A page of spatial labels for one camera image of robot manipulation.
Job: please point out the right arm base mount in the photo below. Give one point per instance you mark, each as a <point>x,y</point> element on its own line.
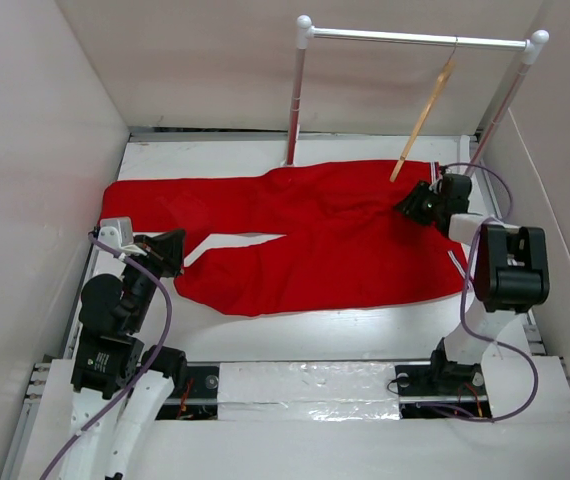
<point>439,388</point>

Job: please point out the silver taped foam strip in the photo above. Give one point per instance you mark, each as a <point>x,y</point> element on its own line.
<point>332,391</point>

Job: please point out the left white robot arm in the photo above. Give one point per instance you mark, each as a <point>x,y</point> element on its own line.
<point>123,371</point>

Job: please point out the white clothes rack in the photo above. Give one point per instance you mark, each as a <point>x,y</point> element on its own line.
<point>528,49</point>

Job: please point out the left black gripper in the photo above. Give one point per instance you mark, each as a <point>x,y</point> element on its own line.
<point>166,250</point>

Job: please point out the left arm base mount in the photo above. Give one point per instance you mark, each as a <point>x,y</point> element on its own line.
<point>197,397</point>

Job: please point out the wooden clothes hanger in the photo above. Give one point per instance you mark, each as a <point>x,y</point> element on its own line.
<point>436,92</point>

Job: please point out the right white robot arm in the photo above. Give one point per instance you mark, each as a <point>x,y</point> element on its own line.
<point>510,276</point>

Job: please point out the red trousers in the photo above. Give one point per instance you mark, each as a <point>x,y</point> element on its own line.
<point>294,239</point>

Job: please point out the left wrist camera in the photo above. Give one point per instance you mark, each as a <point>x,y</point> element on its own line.
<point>116,233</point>

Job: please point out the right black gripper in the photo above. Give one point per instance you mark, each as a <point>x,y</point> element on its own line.
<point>410,205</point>

